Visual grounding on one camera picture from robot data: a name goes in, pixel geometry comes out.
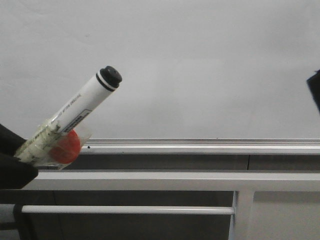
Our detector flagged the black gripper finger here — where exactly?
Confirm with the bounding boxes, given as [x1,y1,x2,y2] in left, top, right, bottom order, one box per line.
[306,70,320,111]
[0,125,38,190]

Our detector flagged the white black whiteboard marker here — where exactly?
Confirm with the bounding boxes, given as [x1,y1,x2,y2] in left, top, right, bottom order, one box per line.
[14,66,122,169]

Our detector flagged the black stand post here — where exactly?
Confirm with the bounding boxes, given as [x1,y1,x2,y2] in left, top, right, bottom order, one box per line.
[13,204,38,240]

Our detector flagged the white whiteboard with aluminium frame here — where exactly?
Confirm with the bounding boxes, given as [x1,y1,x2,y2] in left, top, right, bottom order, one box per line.
[0,0,320,154]

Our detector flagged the white metal stand frame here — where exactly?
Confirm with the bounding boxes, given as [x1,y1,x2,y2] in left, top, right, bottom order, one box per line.
[0,170,320,240]

